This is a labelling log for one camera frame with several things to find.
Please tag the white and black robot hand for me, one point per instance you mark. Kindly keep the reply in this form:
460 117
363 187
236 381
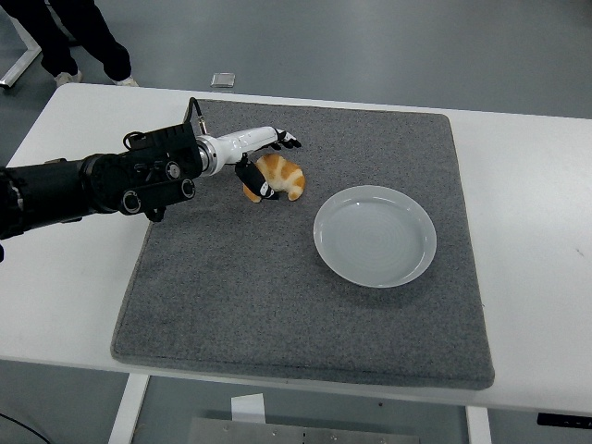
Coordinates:
245 141

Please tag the golden croissant bread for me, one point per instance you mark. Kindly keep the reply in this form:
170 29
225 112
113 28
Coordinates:
287 176

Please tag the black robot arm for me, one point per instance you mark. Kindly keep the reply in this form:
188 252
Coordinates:
92 185

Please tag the pale grey round plate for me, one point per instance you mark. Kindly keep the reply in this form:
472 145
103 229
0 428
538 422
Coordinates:
374 236

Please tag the grey metal plate with screws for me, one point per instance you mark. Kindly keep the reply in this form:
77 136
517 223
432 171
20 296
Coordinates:
277 435

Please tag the silver floor socket box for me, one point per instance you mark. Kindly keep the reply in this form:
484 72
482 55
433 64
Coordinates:
223 80

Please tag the grey felt mat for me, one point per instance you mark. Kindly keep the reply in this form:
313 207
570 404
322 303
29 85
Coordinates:
259 287

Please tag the person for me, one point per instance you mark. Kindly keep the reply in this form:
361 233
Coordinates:
46 28

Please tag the white table leg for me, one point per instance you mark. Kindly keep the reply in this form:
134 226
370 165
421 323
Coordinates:
127 411
478 427

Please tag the black table control panel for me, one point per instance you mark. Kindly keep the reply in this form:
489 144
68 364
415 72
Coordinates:
564 419

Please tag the white desk leg frame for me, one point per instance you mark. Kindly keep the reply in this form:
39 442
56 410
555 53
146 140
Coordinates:
20 62

